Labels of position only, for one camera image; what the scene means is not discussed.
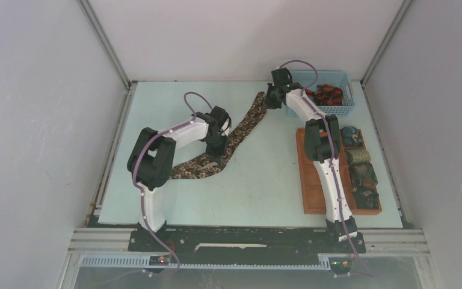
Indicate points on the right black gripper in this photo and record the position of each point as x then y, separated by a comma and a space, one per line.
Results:
269, 103

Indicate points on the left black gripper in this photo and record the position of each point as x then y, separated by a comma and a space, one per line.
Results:
219, 153

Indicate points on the brown floral tie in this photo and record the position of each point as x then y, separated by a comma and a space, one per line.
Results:
231, 139

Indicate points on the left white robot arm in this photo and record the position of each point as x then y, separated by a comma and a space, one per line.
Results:
151, 160

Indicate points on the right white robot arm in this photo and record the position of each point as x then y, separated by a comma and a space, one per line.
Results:
321, 146

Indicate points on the blue plastic basket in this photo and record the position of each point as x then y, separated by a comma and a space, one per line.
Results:
310, 79

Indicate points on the red black patterned tie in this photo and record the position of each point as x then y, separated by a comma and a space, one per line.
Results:
326, 95

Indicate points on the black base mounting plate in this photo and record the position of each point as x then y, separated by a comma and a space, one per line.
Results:
242, 245

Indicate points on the blue rolled tie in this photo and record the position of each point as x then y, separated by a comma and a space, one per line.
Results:
351, 137

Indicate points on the wooden compartment tray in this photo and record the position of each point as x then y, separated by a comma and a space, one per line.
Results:
311, 187

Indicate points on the olive rolled tie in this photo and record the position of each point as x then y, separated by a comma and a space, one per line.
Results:
357, 156

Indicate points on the green camo rolled tie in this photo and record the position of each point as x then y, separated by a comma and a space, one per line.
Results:
363, 174

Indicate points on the dark camo rolled tie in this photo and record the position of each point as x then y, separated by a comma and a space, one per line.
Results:
366, 198

